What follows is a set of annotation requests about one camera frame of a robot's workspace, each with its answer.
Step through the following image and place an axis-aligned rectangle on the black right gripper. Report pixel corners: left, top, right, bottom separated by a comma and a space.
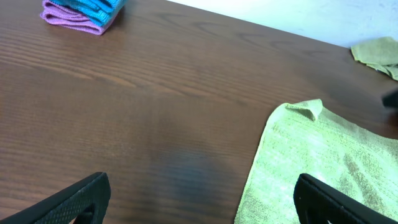
382, 89, 398, 109

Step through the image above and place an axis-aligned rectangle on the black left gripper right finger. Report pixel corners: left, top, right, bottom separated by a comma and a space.
294, 173, 397, 224

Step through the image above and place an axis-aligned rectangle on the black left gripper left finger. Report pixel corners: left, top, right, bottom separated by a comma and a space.
1, 172, 111, 224

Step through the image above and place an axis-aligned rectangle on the crumpled olive green cloth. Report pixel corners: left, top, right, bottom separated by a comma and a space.
351, 37, 397, 81

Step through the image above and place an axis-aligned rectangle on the light green cloth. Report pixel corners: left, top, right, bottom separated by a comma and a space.
234, 99, 397, 223

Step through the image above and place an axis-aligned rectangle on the folded pink cloth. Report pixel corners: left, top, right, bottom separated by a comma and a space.
40, 0, 116, 35

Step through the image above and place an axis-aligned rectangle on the folded blue cloth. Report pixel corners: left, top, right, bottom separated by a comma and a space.
51, 0, 126, 27

